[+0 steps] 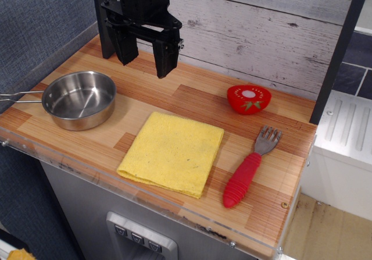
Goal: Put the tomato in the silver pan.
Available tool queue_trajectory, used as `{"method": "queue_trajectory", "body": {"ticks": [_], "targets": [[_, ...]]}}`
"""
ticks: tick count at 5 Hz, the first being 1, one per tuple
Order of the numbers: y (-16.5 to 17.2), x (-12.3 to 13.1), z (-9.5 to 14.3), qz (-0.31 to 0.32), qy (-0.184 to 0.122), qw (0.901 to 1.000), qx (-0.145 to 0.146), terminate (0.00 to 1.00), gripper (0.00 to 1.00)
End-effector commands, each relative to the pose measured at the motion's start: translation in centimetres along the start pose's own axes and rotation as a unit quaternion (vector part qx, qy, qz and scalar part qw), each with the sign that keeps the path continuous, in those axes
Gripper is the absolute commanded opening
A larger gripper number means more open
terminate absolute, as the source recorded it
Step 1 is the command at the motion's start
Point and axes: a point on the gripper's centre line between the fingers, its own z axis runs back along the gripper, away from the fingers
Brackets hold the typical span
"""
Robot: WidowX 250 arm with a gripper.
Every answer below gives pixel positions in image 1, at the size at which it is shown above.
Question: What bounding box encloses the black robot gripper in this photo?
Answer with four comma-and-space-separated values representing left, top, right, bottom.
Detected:
101, 0, 183, 79

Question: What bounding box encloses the red toy tomato half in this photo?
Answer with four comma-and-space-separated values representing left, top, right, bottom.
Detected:
227, 84, 271, 115

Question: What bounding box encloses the stainless steel pot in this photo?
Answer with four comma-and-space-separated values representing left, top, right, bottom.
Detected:
1, 71, 117, 131

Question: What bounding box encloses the yellow folded cloth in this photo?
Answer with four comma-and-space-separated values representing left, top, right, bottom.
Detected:
117, 112, 224, 198

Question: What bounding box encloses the clear acrylic table edge guard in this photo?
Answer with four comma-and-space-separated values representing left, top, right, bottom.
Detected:
1, 124, 306, 259

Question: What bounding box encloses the grey toy kitchen cabinet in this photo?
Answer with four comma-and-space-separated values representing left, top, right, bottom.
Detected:
41, 162, 254, 259

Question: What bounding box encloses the silver dispenser button panel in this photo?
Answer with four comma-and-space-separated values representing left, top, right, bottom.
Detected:
106, 211, 178, 259

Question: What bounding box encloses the white ribbed plastic cabinet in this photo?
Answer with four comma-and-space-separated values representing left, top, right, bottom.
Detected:
301, 91, 371, 219

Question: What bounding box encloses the yellow object at corner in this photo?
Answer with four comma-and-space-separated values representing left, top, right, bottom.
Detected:
7, 249, 36, 260

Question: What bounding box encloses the red-handled metal fork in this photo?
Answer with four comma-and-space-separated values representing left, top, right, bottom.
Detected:
223, 126, 282, 208

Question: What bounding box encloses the dark right shelf post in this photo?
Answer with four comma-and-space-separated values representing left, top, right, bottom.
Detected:
309, 0, 365, 124

